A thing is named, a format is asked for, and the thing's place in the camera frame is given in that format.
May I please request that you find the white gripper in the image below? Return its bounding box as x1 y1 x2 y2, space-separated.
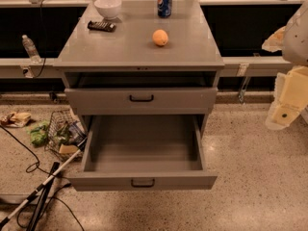
262 26 308 130

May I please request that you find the orange fruit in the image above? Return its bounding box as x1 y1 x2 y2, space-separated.
152 30 168 46

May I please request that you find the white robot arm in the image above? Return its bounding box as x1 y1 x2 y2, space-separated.
262 1 308 130

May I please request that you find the grey metal drawer cabinet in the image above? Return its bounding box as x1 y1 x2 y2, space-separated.
53 0 225 135

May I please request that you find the closed grey drawer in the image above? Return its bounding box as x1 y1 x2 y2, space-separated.
65 88 218 116

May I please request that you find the open grey drawer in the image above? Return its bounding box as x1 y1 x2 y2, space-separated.
69 115 217 192

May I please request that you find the blue pepsi can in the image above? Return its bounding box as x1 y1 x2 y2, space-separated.
157 0 172 18

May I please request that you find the black remote control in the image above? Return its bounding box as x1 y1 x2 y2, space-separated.
88 21 116 33

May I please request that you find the white ceramic bowl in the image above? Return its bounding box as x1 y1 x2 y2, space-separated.
94 0 122 20

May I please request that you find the yellow sponge in basket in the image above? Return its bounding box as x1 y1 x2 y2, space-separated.
59 144 78 154

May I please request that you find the clear plastic water bottle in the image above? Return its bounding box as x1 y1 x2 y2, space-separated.
22 35 41 64

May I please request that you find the green snack bag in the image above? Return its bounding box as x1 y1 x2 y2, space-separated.
27 121 49 147

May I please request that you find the crumpled brown snack bag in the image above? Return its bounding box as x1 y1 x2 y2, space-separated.
0 112 31 127

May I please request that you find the black pole on floor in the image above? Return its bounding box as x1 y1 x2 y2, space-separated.
26 161 62 231

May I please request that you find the white black striped pole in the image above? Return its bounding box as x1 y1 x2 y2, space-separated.
0 139 87 231

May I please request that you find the wire mesh basket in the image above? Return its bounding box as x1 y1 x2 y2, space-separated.
45 110 87 161

